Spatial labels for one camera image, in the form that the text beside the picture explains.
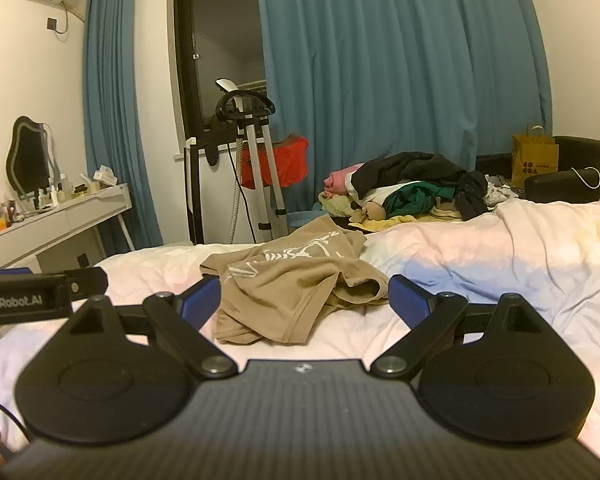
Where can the garment steamer stand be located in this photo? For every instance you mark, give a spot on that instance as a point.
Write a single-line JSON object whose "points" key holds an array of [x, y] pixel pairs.
{"points": [[252, 160]]}

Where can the black sofa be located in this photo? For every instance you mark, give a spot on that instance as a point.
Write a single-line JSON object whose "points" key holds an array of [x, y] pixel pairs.
{"points": [[580, 155]]}

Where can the white dressing table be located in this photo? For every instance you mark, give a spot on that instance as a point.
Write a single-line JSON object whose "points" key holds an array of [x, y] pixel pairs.
{"points": [[55, 225]]}

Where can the row of cosmetic bottles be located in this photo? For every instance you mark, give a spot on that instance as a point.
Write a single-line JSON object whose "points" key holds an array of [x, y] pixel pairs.
{"points": [[55, 195]]}

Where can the narrow blue curtain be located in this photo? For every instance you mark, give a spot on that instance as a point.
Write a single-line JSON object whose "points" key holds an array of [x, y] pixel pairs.
{"points": [[115, 110]]}

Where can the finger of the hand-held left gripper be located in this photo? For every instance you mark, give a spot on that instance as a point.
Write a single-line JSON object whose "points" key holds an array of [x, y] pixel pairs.
{"points": [[90, 280]]}

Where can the yellow paper bag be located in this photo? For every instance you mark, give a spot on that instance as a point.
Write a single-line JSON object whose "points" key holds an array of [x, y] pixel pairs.
{"points": [[534, 160]]}

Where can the green garment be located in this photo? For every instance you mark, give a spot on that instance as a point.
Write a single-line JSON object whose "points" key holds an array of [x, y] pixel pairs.
{"points": [[412, 200]]}

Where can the pink garment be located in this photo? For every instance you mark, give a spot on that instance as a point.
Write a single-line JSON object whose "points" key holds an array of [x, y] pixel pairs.
{"points": [[341, 180]]}

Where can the grey wall switch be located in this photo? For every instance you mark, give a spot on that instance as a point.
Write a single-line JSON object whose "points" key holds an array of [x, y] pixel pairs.
{"points": [[52, 23]]}

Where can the tissue box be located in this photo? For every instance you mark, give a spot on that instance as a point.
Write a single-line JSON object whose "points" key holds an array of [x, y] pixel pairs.
{"points": [[105, 175]]}

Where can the red cloth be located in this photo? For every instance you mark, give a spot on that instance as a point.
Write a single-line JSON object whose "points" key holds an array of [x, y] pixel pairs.
{"points": [[285, 165]]}

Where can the pale yellow fluffy towel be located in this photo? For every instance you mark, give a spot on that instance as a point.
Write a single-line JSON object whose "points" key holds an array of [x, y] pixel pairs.
{"points": [[334, 204]]}

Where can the wide blue curtain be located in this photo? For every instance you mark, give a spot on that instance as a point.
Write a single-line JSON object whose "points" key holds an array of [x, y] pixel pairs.
{"points": [[405, 60]]}

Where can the black suitcase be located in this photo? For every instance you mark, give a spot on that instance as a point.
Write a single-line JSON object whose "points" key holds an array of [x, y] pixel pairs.
{"points": [[344, 223]]}

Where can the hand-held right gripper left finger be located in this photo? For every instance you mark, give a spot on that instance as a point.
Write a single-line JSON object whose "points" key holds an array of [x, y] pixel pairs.
{"points": [[204, 299]]}

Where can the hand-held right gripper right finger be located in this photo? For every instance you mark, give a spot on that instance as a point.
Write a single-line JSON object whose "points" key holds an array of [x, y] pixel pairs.
{"points": [[405, 296]]}

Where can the bright yellow towel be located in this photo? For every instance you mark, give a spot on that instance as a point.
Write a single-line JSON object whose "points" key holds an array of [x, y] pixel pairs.
{"points": [[395, 221]]}

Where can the white garment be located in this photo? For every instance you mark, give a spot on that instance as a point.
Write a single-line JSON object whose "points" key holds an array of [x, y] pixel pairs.
{"points": [[375, 194]]}

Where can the pile of mixed clothes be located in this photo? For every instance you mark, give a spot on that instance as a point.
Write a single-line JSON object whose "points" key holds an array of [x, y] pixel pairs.
{"points": [[415, 167]]}

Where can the wavy black framed mirror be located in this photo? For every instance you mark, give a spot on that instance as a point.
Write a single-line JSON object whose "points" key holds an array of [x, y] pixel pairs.
{"points": [[30, 160]]}

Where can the white patterned cloth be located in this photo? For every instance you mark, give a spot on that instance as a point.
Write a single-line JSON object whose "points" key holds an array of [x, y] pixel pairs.
{"points": [[500, 190]]}

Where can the tan printed t-shirt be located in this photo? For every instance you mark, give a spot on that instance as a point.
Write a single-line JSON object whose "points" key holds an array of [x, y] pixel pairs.
{"points": [[280, 285]]}

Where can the dark glass door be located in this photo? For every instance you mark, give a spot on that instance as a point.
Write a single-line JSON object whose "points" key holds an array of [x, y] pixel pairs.
{"points": [[220, 35]]}

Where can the light blue cloth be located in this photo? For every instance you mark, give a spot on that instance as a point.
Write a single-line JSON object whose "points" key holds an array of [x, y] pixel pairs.
{"points": [[305, 219]]}

